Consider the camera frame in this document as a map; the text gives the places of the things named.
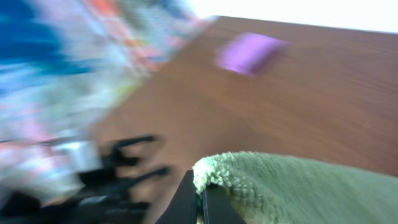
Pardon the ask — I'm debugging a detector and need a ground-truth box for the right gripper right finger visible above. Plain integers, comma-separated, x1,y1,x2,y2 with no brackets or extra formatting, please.
202,184,246,224

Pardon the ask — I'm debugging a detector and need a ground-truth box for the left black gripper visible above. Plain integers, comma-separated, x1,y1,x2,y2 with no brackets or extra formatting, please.
77,134,171,212

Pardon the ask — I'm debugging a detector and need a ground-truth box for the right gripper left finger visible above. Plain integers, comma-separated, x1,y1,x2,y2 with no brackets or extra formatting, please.
155,170,198,224

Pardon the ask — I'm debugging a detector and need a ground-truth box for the green microfiber cloth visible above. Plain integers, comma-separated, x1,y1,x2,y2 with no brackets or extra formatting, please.
193,151,397,224

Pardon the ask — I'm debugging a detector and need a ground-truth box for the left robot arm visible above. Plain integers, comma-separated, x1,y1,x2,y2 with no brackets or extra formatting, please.
1,135,170,224

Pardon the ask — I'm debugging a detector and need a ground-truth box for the folded purple cloth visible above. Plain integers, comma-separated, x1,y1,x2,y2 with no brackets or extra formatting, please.
215,32,287,77

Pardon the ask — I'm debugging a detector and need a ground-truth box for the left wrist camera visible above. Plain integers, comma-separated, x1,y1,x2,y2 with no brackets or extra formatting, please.
55,141,103,172

